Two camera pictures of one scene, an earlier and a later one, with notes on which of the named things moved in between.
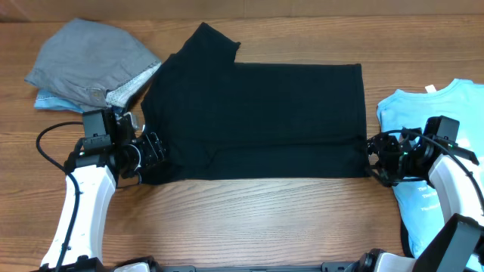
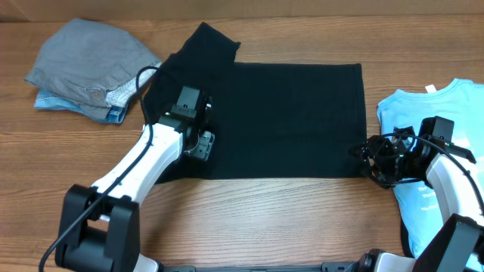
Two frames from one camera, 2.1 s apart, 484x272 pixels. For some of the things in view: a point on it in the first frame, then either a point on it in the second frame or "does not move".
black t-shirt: (220, 119) does not move
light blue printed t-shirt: (411, 109) does not move
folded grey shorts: (92, 65) does not move
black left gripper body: (150, 151) to (203, 145)
